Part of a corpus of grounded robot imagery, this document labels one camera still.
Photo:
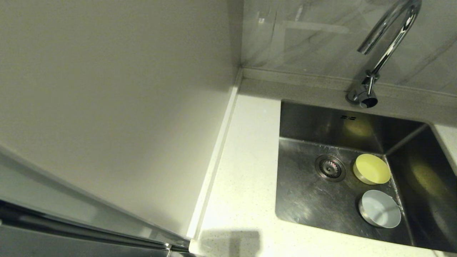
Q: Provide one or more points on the stainless steel appliance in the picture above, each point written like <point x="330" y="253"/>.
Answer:
<point x="53" y="242"/>

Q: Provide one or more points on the yellow bowl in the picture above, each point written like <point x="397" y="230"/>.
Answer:
<point x="373" y="168"/>

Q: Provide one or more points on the round metal drain strainer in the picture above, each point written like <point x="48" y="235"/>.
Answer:
<point x="330" y="167"/>

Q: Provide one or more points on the white cabinet side panel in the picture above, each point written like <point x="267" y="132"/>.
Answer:
<point x="107" y="89"/>

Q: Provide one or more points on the stainless steel sink basin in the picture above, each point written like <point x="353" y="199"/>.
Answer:
<point x="296" y="121"/>

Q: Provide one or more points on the pale blue bowl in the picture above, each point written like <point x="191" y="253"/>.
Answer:
<point x="380" y="210"/>

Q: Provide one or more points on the chrome gooseneck faucet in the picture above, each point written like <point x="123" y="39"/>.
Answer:
<point x="387" y="46"/>

